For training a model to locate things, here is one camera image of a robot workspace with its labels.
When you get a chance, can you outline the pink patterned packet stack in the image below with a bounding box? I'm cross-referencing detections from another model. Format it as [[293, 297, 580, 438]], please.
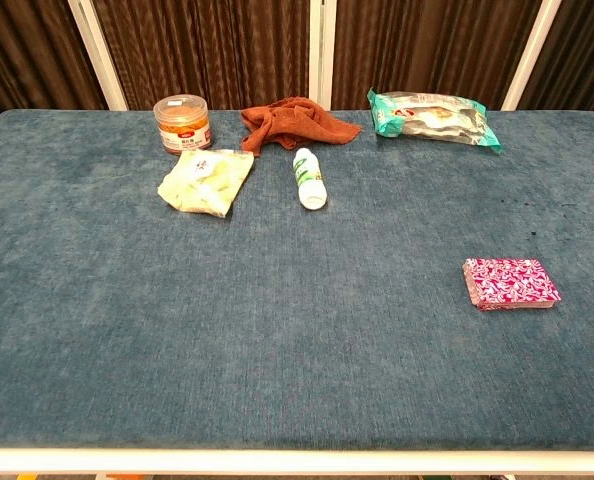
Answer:
[[461, 257, 562, 312]]

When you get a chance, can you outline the white bottle with green label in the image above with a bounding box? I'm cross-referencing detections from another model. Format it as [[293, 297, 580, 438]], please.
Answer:
[[291, 147, 328, 211]]

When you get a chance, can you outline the blue fabric table cover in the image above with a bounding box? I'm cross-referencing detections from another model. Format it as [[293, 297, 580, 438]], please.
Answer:
[[0, 108, 594, 451]]

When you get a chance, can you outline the pale yellow snack bag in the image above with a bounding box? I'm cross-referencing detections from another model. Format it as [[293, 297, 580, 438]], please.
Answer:
[[156, 148, 256, 219]]

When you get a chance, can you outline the rust brown towel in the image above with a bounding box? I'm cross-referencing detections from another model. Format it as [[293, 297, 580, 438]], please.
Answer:
[[239, 96, 363, 158]]

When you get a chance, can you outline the clear jar with orange snacks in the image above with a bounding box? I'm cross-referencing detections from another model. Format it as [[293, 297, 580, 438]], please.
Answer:
[[152, 93, 214, 157]]

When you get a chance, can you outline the teal clear snack package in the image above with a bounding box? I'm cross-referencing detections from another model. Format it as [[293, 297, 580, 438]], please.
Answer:
[[366, 86, 504, 155]]

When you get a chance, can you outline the brown curtain panel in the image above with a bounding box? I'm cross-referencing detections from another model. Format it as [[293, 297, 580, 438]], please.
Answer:
[[0, 0, 109, 134], [331, 0, 547, 111], [90, 0, 311, 111], [519, 0, 594, 112]]

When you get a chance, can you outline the white partition frame post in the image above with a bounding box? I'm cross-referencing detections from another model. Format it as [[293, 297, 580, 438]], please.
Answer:
[[307, 0, 338, 111], [499, 0, 563, 112], [67, 0, 129, 112]]

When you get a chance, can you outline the white table edge frame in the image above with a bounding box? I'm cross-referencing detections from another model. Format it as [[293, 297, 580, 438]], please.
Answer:
[[0, 447, 594, 476]]

